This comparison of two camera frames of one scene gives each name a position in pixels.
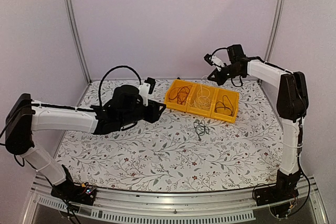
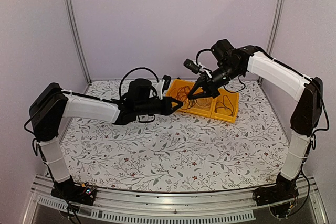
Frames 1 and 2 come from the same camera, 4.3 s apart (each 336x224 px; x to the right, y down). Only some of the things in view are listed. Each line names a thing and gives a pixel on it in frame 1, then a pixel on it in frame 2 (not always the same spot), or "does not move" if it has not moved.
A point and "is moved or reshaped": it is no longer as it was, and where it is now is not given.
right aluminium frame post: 276,19 does not move
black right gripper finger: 214,74 to 200,80
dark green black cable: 226,104 does not move
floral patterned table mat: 184,152 does not move
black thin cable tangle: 200,128 is moved or reshaped
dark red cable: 180,93 does not move
